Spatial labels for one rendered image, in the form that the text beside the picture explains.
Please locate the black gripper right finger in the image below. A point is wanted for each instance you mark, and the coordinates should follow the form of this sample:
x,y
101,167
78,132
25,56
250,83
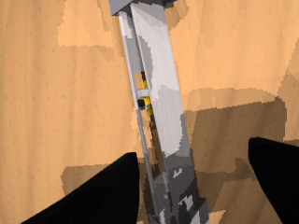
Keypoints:
x,y
277,168

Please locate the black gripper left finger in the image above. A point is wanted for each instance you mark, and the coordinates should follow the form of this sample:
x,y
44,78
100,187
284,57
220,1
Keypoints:
x,y
110,197

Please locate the light brown wooden board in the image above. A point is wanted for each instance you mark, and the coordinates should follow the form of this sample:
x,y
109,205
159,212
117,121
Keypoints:
x,y
67,111

